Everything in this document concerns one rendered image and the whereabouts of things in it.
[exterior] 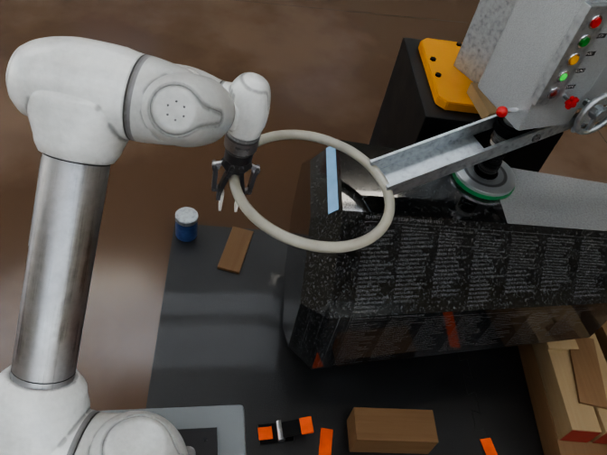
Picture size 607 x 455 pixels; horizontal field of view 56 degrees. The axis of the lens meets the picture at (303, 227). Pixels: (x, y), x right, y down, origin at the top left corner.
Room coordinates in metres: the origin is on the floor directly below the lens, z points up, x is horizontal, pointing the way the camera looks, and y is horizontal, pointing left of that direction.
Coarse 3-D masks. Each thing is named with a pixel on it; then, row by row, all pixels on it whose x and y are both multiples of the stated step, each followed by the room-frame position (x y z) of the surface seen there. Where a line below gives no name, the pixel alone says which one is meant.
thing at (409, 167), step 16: (464, 128) 1.50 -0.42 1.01; (480, 128) 1.54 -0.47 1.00; (544, 128) 1.52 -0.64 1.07; (560, 128) 1.55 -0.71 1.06; (416, 144) 1.42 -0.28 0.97; (432, 144) 1.45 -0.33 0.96; (448, 144) 1.48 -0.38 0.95; (464, 144) 1.48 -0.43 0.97; (480, 144) 1.48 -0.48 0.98; (496, 144) 1.44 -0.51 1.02; (512, 144) 1.46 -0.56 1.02; (384, 160) 1.36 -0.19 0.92; (400, 160) 1.40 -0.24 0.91; (416, 160) 1.40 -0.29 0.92; (432, 160) 1.41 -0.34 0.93; (448, 160) 1.41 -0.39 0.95; (464, 160) 1.38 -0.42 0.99; (480, 160) 1.41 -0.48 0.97; (400, 176) 1.33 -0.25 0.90; (416, 176) 1.30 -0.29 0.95; (432, 176) 1.33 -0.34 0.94; (400, 192) 1.28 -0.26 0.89
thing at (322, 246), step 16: (336, 144) 1.40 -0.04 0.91; (368, 160) 1.36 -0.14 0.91; (384, 176) 1.31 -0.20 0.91; (240, 192) 1.06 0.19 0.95; (384, 192) 1.24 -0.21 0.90; (240, 208) 1.02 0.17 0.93; (256, 224) 0.98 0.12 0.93; (272, 224) 0.98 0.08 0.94; (384, 224) 1.10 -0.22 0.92; (288, 240) 0.95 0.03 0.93; (304, 240) 0.96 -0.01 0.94; (352, 240) 1.01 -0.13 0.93; (368, 240) 1.02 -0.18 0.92
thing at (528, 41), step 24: (528, 0) 1.53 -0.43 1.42; (552, 0) 1.47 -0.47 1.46; (576, 0) 1.41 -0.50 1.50; (600, 0) 1.40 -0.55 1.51; (528, 24) 1.50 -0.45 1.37; (552, 24) 1.44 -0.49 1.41; (504, 48) 1.53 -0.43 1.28; (528, 48) 1.47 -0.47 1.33; (552, 48) 1.41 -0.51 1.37; (600, 48) 1.45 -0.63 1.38; (504, 72) 1.50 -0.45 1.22; (528, 72) 1.43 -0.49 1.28; (600, 72) 1.48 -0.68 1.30; (504, 96) 1.47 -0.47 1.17; (528, 96) 1.40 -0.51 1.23; (576, 96) 1.46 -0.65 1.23; (528, 120) 1.39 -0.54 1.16; (552, 120) 1.44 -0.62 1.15
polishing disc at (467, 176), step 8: (472, 168) 1.53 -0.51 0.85; (504, 168) 1.57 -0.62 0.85; (464, 176) 1.48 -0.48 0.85; (472, 176) 1.49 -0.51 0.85; (504, 176) 1.53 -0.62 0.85; (512, 176) 1.54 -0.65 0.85; (464, 184) 1.45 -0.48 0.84; (472, 184) 1.44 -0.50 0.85; (480, 184) 1.45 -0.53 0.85; (488, 184) 1.46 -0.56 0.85; (496, 184) 1.47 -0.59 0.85; (504, 184) 1.48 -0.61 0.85; (512, 184) 1.49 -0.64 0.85; (480, 192) 1.42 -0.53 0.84; (488, 192) 1.42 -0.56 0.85; (496, 192) 1.43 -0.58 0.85; (504, 192) 1.44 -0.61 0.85
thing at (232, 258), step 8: (232, 232) 1.69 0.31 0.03; (240, 232) 1.70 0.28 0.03; (248, 232) 1.71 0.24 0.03; (232, 240) 1.64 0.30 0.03; (240, 240) 1.65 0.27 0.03; (248, 240) 1.67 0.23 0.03; (224, 248) 1.59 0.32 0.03; (232, 248) 1.60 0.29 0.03; (240, 248) 1.61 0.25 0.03; (224, 256) 1.54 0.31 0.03; (232, 256) 1.55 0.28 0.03; (240, 256) 1.56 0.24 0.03; (224, 264) 1.50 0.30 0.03; (232, 264) 1.51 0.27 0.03; (240, 264) 1.52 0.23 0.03; (232, 272) 1.48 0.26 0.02
